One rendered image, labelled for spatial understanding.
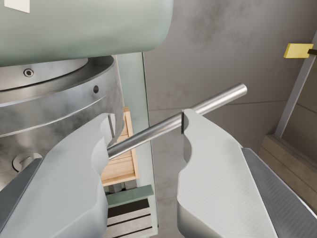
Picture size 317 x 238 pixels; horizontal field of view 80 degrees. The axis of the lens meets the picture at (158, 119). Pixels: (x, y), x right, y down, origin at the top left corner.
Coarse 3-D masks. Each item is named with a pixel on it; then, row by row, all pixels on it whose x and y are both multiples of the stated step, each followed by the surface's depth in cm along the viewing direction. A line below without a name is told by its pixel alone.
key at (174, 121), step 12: (240, 84) 17; (216, 96) 18; (228, 96) 17; (240, 96) 18; (192, 108) 18; (204, 108) 17; (216, 108) 18; (168, 120) 18; (180, 120) 18; (144, 132) 18; (156, 132) 18; (120, 144) 18; (132, 144) 18; (108, 156) 18
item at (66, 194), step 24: (96, 120) 11; (72, 144) 9; (96, 144) 9; (48, 168) 8; (72, 168) 7; (96, 168) 8; (48, 192) 6; (72, 192) 6; (96, 192) 6; (24, 216) 6; (48, 216) 6; (72, 216) 6; (96, 216) 6
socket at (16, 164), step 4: (28, 152) 23; (32, 152) 23; (16, 156) 23; (20, 156) 23; (24, 156) 23; (28, 156) 23; (32, 156) 23; (36, 156) 24; (40, 156) 24; (16, 160) 23; (20, 160) 23; (16, 164) 23; (20, 164) 23; (16, 168) 23; (20, 168) 23
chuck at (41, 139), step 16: (112, 96) 31; (80, 112) 25; (96, 112) 28; (112, 112) 31; (32, 128) 22; (48, 128) 23; (64, 128) 24; (0, 144) 21; (16, 144) 22; (32, 144) 23; (48, 144) 24; (112, 144) 33; (0, 160) 22; (0, 176) 23
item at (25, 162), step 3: (30, 156) 23; (27, 159) 23; (30, 159) 23; (33, 159) 24; (21, 162) 23; (24, 162) 23; (27, 162) 23; (30, 162) 23; (24, 165) 22; (27, 165) 22; (21, 168) 22; (24, 168) 22
